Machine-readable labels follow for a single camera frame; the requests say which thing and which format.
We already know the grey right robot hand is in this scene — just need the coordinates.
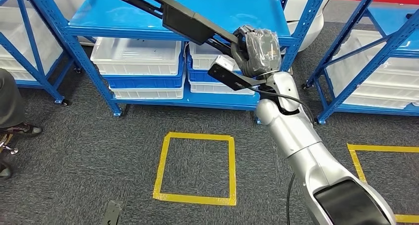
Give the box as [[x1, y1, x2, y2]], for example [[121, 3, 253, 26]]
[[230, 24, 282, 78]]

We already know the long black plastic part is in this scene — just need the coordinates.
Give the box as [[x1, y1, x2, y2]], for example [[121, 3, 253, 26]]
[[95, 0, 243, 59]]

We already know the blue metal shelf rack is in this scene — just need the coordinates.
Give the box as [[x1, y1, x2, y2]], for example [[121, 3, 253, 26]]
[[0, 0, 83, 105], [21, 0, 330, 124], [302, 0, 419, 124]]

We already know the white car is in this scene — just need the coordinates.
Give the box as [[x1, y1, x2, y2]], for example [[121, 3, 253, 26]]
[[45, 0, 325, 52]]

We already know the yellow floor tape square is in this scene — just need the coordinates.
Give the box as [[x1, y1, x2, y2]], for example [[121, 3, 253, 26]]
[[153, 132, 237, 207], [347, 143, 419, 224]]

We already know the person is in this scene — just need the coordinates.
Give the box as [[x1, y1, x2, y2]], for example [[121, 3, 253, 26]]
[[0, 68, 43, 180]]

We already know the office chair base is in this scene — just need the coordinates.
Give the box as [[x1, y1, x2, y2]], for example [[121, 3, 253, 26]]
[[0, 133, 19, 156]]

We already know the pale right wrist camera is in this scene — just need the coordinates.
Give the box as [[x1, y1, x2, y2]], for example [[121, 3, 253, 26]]
[[212, 54, 241, 72]]

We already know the black right camera bracket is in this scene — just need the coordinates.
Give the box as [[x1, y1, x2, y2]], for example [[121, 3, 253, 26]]
[[208, 63, 267, 91]]

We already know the black camera bracket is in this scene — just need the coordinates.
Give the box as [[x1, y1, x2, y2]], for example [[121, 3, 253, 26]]
[[208, 63, 267, 91], [101, 200, 124, 225]]

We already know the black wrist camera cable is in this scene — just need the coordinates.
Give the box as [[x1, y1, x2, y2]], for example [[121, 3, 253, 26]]
[[249, 86, 317, 126]]

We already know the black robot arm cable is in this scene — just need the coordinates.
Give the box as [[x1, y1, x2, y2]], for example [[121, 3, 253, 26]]
[[286, 173, 297, 225]]

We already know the black left camera bracket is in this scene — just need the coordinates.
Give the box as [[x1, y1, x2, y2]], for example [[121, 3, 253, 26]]
[[101, 200, 124, 225]]

